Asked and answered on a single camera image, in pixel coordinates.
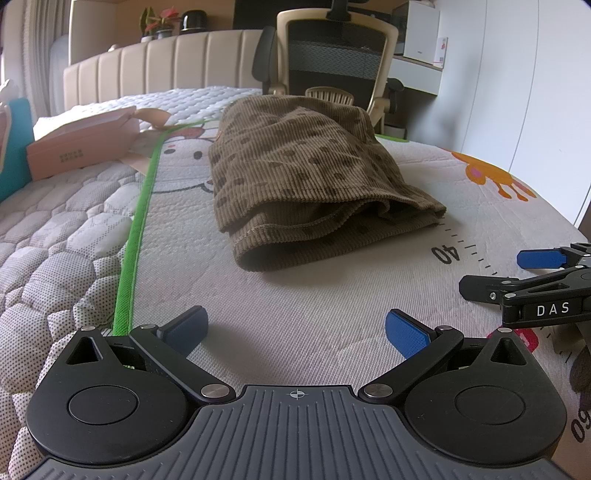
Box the black round speaker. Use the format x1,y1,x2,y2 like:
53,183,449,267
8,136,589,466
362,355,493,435
179,10,208,35

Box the beige black office chair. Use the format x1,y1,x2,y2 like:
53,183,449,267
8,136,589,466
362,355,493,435
252,1,404,132

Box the beige padded headboard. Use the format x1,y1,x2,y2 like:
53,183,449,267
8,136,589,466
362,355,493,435
63,30,262,110

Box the white box on desk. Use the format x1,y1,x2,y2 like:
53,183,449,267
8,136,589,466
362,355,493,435
393,1,448,70

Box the teal cushion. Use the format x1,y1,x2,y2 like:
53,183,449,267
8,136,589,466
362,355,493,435
0,98,34,201

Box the white waste bin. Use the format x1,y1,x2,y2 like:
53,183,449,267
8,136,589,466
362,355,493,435
383,124,407,141

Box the white desk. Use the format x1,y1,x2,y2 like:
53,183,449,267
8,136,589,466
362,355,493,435
389,56,443,96

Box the pink cardboard box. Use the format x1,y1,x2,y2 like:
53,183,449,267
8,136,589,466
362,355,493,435
26,107,139,181

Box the potted red flower plant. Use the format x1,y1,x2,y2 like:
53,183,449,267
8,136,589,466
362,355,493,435
139,7,180,42

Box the grey window curtain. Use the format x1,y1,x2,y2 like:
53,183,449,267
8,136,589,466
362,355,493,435
1,1,71,119

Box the cartoon print play mat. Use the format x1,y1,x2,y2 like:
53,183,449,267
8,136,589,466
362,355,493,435
110,117,591,462

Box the brown corduroy dotted garment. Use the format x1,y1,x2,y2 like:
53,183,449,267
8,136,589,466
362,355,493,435
208,95,446,272

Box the white quilted mattress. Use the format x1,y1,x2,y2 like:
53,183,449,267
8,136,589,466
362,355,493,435
1,86,259,479

